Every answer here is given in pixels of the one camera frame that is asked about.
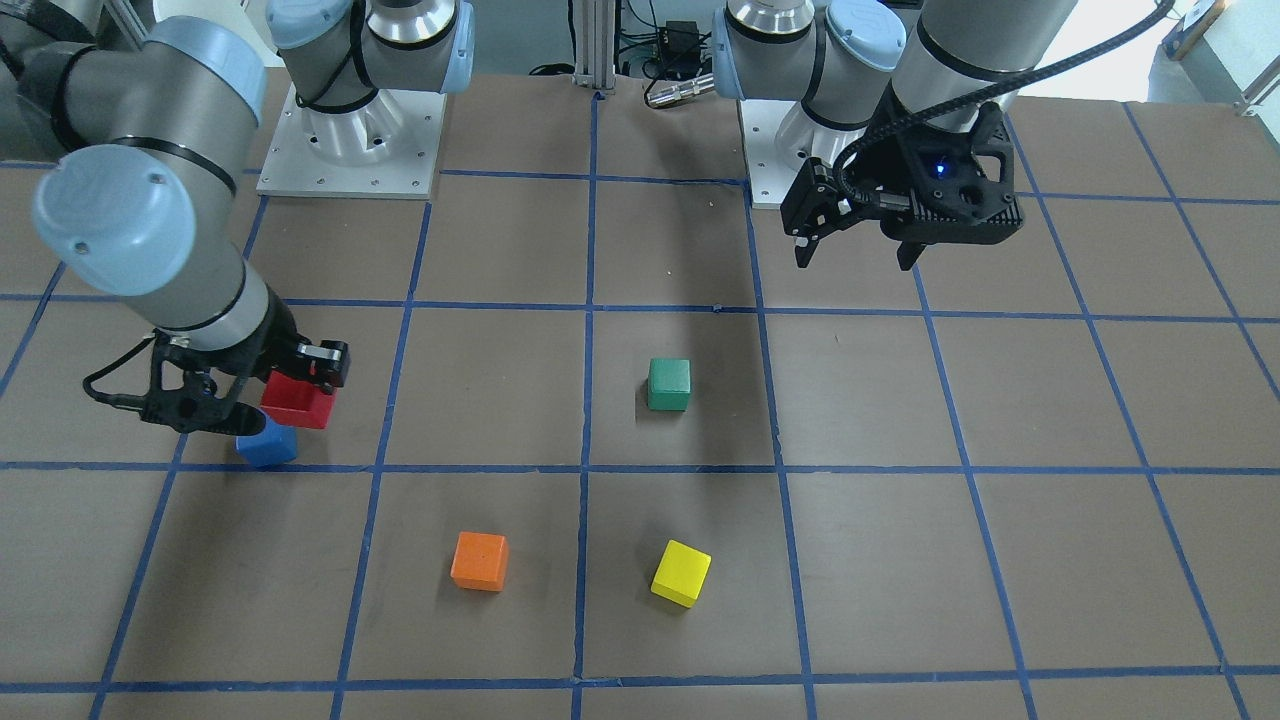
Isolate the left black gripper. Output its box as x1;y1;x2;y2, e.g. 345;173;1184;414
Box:
780;101;1025;272

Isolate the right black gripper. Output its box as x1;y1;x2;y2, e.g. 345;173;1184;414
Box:
140;295;351;436

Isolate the red wooden block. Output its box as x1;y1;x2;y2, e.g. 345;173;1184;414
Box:
259;372;337;430

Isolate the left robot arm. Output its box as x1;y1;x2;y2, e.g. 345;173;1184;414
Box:
710;1;1075;272

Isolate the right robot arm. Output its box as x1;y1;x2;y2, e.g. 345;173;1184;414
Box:
3;1;475;436

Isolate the blue wooden block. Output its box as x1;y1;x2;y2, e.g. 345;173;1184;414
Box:
234;416;300;469

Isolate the green wooden block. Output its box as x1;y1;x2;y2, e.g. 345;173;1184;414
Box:
646;357;692;413

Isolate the orange wooden block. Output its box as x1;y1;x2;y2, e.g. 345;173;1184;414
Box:
451;530;509;592

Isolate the yellow wooden block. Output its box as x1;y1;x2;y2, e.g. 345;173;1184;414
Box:
650;539;712;609

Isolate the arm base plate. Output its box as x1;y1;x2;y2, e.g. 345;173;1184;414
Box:
739;99;814;210
257;90;449;201

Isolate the black cable bundle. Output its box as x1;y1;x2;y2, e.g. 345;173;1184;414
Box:
620;0;716;81

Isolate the aluminium frame post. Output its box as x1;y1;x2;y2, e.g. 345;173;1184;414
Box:
568;1;620;97

